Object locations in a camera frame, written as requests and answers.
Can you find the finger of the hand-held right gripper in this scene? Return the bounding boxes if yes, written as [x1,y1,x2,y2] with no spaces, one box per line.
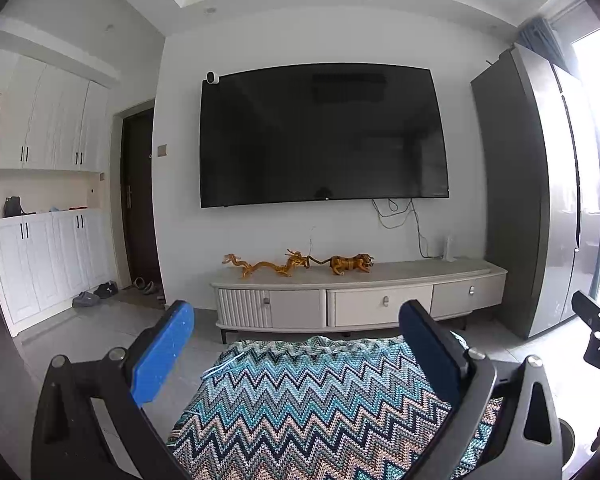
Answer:
[571,290,600,334]

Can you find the golden dragon figurine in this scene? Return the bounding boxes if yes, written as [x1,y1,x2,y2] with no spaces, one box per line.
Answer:
[222,249,308,281]

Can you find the cream television cabinet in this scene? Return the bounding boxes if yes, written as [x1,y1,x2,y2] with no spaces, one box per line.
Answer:
[210,256,508,345]

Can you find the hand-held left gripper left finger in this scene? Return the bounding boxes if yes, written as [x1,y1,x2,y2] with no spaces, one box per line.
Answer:
[31,300,196,480]

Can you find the grey-blue curtain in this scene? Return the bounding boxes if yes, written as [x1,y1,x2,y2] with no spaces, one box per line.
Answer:
[517,15,566,68]

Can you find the large black wall television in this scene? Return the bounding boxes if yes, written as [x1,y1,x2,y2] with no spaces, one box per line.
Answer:
[199,62,451,209]

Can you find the dark brown door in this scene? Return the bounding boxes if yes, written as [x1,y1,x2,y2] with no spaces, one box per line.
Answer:
[120,105,163,293]

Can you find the teal zigzag knitted blanket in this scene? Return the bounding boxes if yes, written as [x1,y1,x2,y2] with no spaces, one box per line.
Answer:
[166,335,503,480]

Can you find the silver two-door refrigerator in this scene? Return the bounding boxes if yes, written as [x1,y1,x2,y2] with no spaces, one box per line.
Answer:
[470,44,600,340]

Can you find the white wall cupboard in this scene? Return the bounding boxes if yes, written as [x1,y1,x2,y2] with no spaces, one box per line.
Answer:
[0,55,116,338]

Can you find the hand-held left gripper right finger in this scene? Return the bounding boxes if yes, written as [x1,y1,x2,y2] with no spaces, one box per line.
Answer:
[399,300,563,480]

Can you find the black television cables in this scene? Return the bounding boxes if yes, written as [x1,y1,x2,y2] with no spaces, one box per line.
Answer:
[371,197,446,260]

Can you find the golden tiger figurine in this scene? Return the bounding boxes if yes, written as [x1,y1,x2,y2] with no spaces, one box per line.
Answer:
[307,254,376,277]

